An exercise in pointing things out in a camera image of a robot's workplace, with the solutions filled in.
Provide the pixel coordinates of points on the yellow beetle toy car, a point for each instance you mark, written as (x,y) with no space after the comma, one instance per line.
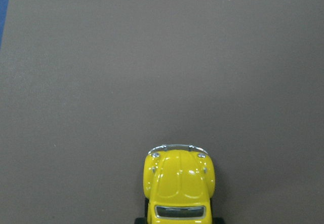
(178,183)

